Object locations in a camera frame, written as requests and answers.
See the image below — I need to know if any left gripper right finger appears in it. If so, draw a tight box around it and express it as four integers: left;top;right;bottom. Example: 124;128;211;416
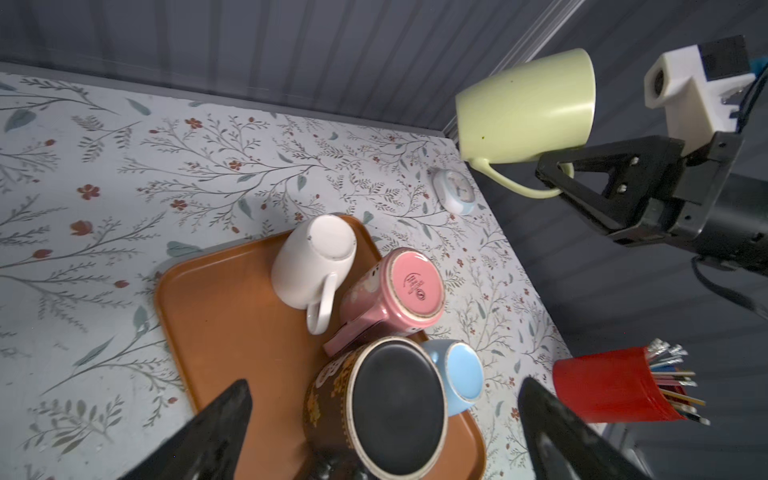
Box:
518;377;648;479

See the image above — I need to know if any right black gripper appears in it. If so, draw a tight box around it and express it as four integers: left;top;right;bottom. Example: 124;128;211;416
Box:
536;132;744;246

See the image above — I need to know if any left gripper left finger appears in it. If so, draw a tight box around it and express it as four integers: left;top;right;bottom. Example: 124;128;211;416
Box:
123;379;253;479

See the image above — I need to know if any light green mug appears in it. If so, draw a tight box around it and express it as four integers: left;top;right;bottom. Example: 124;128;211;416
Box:
455;48;596;200

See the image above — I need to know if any orange plastic tray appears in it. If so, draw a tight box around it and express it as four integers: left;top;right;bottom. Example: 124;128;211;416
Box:
156;216;486;479

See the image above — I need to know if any black mug red inside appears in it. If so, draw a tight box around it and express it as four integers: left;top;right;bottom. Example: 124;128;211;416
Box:
303;336;448;479

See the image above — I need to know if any light blue mug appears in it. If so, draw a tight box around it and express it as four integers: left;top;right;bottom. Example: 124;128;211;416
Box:
421;339;485;417

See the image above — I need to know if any white mug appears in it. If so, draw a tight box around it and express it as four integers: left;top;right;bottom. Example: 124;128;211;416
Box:
271;215;357;335

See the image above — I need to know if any pink mug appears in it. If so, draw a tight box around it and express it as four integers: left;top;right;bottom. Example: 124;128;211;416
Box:
323;247;446;357

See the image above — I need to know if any red pencil cup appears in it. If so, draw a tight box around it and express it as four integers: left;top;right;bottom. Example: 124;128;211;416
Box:
553;339;710;425

